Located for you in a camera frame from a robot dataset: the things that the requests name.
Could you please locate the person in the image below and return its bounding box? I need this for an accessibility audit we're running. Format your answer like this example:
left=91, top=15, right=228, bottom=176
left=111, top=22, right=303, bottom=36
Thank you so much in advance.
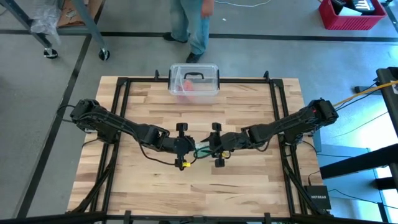
left=162, top=0, right=215, bottom=64

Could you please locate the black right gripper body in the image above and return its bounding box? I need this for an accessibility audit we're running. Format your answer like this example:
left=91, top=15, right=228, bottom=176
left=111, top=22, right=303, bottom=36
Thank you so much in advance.
left=210, top=122, right=249, bottom=169

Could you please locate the crumpled clear plastic wrap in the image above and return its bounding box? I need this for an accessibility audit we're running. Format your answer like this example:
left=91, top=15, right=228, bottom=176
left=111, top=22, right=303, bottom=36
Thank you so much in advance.
left=30, top=0, right=63, bottom=44

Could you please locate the black Netgear network switch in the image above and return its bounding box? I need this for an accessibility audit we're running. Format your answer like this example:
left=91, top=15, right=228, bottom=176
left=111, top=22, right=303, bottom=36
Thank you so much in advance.
left=304, top=185, right=332, bottom=211

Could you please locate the white paper sheet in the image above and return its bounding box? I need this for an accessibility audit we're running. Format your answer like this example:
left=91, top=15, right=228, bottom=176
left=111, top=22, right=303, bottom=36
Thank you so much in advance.
left=337, top=6, right=363, bottom=17

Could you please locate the red plastic crate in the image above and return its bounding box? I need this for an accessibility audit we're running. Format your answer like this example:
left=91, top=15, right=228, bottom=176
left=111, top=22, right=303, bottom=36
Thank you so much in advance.
left=318, top=0, right=388, bottom=31

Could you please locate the black metal stand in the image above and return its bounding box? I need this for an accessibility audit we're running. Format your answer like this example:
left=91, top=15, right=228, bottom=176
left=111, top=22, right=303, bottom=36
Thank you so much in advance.
left=320, top=67, right=398, bottom=190

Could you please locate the clear plastic storage box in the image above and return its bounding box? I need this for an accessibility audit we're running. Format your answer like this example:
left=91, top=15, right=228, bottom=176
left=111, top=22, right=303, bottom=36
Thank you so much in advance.
left=169, top=63, right=221, bottom=103

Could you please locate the black electronic device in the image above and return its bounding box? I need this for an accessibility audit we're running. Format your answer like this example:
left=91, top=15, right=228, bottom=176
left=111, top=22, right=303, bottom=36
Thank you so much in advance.
left=331, top=0, right=376, bottom=15

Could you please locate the brown cardboard sheet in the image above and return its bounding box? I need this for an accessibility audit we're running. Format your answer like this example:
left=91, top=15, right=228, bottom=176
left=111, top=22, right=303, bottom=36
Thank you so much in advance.
left=57, top=0, right=103, bottom=28

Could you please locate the large clear plastic bag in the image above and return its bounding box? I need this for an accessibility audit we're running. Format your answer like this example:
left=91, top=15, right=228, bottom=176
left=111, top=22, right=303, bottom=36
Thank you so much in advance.
left=193, top=139, right=214, bottom=159

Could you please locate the grey metal cart frame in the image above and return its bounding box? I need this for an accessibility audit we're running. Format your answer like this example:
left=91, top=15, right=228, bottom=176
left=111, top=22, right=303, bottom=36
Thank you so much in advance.
left=0, top=0, right=110, bottom=62

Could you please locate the black metal table frame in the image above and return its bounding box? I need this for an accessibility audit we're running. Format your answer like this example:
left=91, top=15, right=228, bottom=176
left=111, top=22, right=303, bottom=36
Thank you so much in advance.
left=65, top=70, right=335, bottom=224

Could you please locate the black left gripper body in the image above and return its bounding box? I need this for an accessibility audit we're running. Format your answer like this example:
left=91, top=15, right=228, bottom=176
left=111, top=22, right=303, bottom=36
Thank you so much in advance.
left=160, top=122, right=196, bottom=171

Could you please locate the black caster wheel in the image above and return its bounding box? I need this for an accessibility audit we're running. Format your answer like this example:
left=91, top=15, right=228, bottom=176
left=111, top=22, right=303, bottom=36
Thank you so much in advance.
left=98, top=48, right=111, bottom=62
left=43, top=48, right=59, bottom=60

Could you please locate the orange bandage roll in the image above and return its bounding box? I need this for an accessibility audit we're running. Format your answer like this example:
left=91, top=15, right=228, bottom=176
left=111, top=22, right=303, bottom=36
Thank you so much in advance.
left=182, top=80, right=197, bottom=102

